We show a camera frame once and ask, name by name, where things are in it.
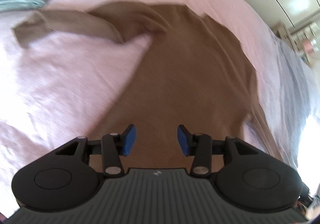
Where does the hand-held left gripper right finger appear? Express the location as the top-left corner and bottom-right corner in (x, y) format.
(177, 125), (262, 178)

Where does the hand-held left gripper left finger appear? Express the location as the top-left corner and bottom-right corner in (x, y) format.
(54, 124), (137, 178)

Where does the brown shirt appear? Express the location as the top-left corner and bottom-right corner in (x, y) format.
(12, 1), (274, 174)

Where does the pink bed sheet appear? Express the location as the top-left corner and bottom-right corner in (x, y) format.
(0, 0), (300, 216)

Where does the grey blanket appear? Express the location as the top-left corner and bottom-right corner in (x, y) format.
(269, 28), (316, 171)

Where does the wooden vanity shelf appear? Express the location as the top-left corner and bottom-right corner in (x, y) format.
(276, 21), (320, 68)

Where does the pink jar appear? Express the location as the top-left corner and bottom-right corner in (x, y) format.
(302, 39), (315, 52)

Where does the grey-brown folded cloth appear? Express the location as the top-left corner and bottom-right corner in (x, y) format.
(0, 0), (48, 12)

